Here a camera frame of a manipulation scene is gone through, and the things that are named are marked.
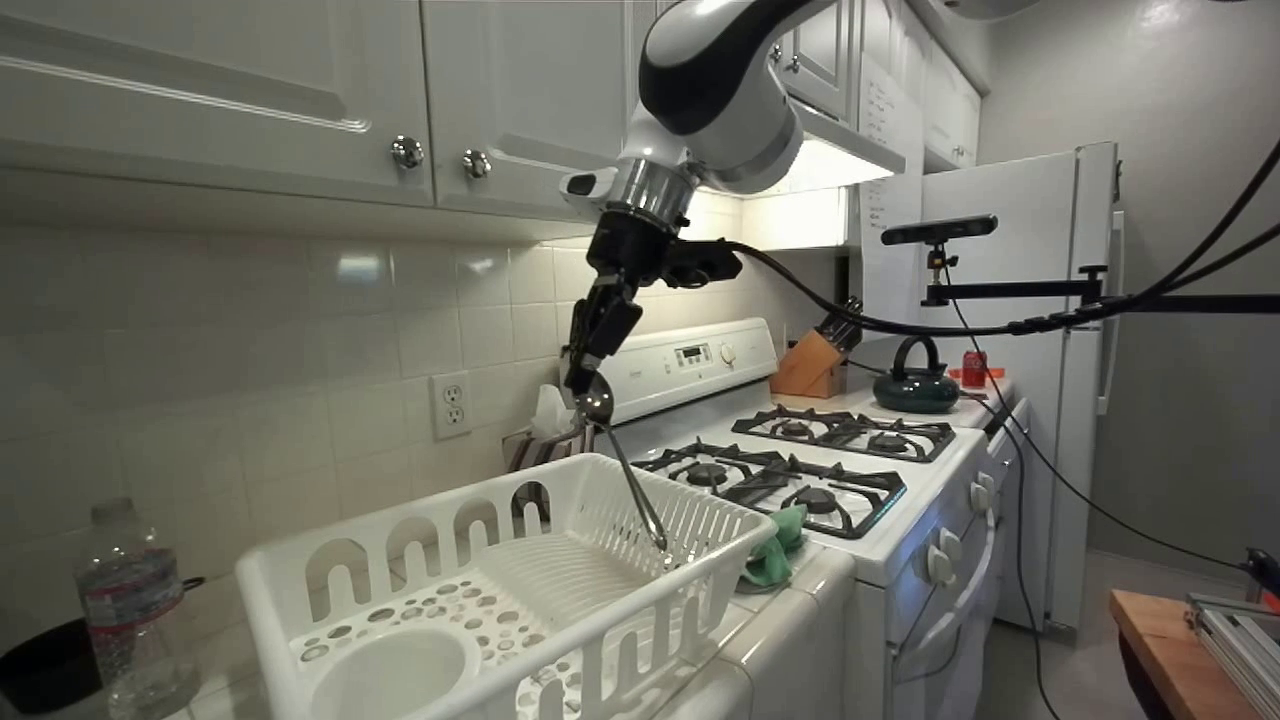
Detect black pan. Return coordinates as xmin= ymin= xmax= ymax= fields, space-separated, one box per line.
xmin=0 ymin=572 xmax=212 ymax=718

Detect silver metal spoon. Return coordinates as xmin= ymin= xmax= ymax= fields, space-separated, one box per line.
xmin=576 ymin=373 xmax=672 ymax=554

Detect metal base plate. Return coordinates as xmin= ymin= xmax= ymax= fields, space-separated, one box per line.
xmin=1181 ymin=591 xmax=1280 ymax=720

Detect white refrigerator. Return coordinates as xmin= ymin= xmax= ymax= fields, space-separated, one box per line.
xmin=851 ymin=140 xmax=1126 ymax=640

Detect green cloth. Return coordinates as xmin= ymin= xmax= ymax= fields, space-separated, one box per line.
xmin=734 ymin=499 xmax=810 ymax=591

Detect white gas stove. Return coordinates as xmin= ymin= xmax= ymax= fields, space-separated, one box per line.
xmin=581 ymin=317 xmax=1030 ymax=720

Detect wooden knife block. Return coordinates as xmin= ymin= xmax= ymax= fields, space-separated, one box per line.
xmin=766 ymin=295 xmax=867 ymax=402

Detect thick black cable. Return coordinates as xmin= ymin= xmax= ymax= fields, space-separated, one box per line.
xmin=672 ymin=131 xmax=1280 ymax=340

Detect white upper wall cabinets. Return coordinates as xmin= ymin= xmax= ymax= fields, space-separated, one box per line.
xmin=0 ymin=0 xmax=990 ymax=251

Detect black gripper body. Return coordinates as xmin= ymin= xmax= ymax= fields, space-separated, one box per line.
xmin=583 ymin=212 xmax=667 ymax=291

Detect white plastic dish rack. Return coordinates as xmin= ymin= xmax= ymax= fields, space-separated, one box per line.
xmin=232 ymin=448 xmax=779 ymax=720

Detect black kettle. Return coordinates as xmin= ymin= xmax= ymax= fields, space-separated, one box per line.
xmin=873 ymin=332 xmax=964 ymax=417

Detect clear plastic water bottle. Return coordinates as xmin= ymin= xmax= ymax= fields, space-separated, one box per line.
xmin=70 ymin=498 xmax=204 ymax=720

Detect white range hood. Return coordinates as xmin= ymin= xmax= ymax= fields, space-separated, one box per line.
xmin=755 ymin=101 xmax=912 ymax=191

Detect black exterior camera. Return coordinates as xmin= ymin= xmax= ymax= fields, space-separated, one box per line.
xmin=876 ymin=212 xmax=998 ymax=251

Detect black camera mount rod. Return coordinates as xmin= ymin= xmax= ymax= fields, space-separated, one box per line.
xmin=925 ymin=266 xmax=1280 ymax=320

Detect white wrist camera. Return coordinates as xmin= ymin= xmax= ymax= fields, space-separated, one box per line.
xmin=556 ymin=170 xmax=619 ymax=209

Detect wooden table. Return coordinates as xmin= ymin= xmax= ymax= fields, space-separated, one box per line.
xmin=1108 ymin=584 xmax=1280 ymax=720

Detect white wall outlet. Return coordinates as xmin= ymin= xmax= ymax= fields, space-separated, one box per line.
xmin=429 ymin=364 xmax=479 ymax=444

